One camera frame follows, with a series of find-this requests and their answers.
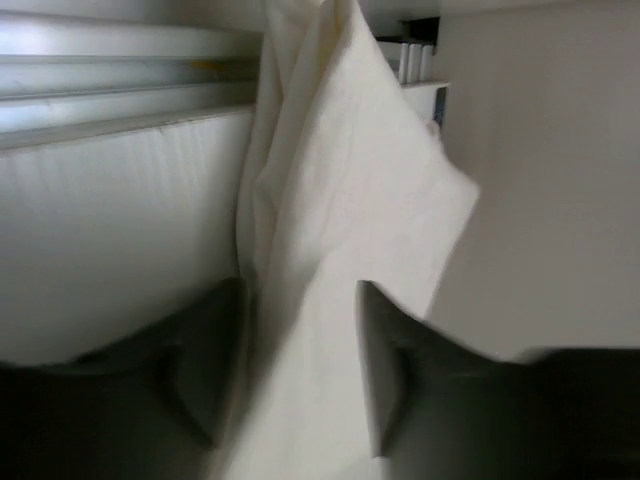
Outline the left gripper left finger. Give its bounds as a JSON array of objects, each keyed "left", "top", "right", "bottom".
[{"left": 1, "top": 278, "right": 247, "bottom": 479}]

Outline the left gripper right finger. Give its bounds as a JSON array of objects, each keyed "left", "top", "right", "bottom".
[{"left": 358, "top": 281, "right": 639, "bottom": 479}]

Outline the white t shirt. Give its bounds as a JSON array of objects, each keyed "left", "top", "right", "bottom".
[{"left": 220, "top": 1, "right": 478, "bottom": 479}]

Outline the aluminium table frame rail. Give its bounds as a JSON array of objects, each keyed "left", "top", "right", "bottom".
[{"left": 1, "top": 11, "right": 262, "bottom": 150}]

